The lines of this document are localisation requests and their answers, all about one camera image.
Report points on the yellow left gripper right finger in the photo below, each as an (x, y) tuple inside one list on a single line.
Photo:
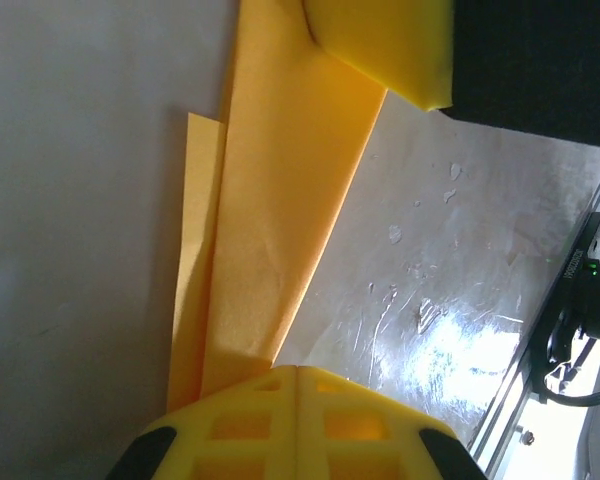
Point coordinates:
[(365, 440)]

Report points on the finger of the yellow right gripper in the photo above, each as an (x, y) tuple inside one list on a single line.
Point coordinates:
[(390, 45)]

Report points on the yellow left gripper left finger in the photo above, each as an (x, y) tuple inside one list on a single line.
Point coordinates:
[(240, 440)]

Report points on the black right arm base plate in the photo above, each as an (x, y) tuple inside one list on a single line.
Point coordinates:
[(575, 260)]

